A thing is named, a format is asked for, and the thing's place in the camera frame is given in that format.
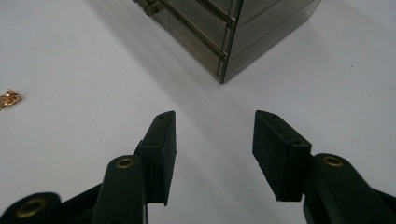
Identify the smoky transparent drawer box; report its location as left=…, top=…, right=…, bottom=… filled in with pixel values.
left=133, top=0, right=322, bottom=85

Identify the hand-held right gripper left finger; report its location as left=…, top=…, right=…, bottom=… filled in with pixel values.
left=92, top=110, right=177, bottom=224

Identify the rose gold chain jewelry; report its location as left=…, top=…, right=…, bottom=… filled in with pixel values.
left=0, top=89, right=22, bottom=110

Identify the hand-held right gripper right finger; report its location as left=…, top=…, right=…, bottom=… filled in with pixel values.
left=251, top=109, right=396, bottom=224

